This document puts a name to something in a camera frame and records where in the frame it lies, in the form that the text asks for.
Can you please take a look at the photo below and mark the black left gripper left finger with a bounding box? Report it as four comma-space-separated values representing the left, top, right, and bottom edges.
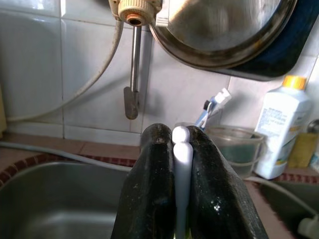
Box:
111, 123, 179, 239

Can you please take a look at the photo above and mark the mustard yellow sponge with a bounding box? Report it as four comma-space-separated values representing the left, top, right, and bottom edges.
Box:
286, 131, 319, 170

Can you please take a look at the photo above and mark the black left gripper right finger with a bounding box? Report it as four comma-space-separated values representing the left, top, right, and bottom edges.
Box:
186, 125, 270, 239

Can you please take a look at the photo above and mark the dark hanging tray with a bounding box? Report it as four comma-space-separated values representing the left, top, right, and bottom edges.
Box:
224, 0, 318, 82

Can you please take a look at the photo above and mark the clear plastic bucket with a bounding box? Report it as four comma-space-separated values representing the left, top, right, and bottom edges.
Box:
206, 125, 265, 179

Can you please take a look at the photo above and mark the white plastic hook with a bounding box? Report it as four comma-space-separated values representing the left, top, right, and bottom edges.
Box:
155, 0, 171, 27

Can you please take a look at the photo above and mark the white curved hose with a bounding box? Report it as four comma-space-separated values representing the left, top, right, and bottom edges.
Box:
7, 19, 125, 122

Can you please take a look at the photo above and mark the white detergent bottle yellow cap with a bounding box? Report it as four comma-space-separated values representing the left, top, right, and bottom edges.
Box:
254, 75, 314, 180

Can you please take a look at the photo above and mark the hanging steel pan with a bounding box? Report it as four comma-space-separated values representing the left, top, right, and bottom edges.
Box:
149, 0, 299, 70

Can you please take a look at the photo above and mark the white green handled utensil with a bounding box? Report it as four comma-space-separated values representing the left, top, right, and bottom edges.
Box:
171, 125, 194, 239

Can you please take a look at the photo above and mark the steel sink basin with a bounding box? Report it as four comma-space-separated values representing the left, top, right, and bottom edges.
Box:
259, 181, 319, 239
0, 161, 133, 239

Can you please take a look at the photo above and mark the blue white toothbrush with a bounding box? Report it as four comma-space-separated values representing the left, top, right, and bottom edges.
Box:
194, 99, 220, 130

